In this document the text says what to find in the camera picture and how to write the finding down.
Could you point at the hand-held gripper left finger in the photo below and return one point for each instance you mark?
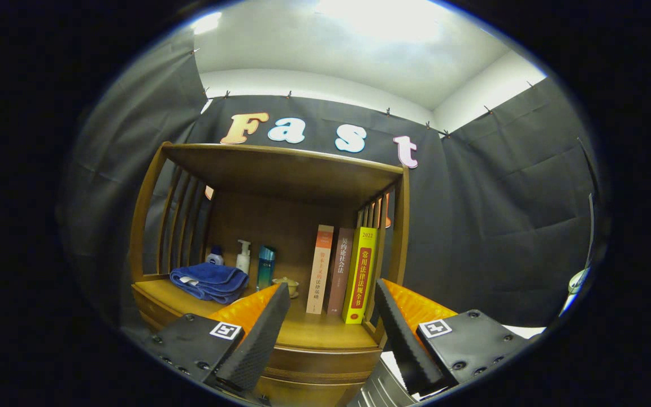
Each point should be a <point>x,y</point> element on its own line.
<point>257,350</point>

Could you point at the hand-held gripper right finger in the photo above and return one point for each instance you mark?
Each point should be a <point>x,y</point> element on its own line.
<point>407,350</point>

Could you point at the wooden drawer with black knob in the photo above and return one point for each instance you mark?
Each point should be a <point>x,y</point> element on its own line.
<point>325,364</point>

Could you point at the wooden countertop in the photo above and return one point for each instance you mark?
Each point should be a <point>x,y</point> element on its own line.
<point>308,333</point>

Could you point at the wooden cabinet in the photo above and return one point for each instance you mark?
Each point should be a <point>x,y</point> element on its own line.
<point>280,169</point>

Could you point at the grey ridged panel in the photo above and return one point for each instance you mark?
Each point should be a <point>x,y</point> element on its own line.
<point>376,390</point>

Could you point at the beige lidded teacup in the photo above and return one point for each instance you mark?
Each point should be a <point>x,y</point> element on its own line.
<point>291,286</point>

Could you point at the blue glass bottle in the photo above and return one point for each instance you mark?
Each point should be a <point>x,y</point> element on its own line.
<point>265,268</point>

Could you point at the blue folded towel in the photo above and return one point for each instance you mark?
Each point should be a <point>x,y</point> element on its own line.
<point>209,280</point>

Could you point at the yellow book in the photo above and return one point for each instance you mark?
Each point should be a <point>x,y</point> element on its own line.
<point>360,277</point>

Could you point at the white pump bottle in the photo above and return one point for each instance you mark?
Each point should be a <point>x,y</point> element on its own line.
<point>243,263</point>

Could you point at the orange and white book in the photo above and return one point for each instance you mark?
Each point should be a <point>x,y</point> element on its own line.
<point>320,271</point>

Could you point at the small white blue-capped bottle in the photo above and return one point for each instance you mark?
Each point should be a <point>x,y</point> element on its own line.
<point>215,258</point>

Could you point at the brown book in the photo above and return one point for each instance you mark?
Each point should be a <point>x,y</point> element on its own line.
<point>341,271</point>

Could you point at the white table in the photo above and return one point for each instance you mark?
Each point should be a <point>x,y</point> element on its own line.
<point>523,332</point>

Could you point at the ceiling light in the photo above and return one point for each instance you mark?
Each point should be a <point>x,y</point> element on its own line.
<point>207,22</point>

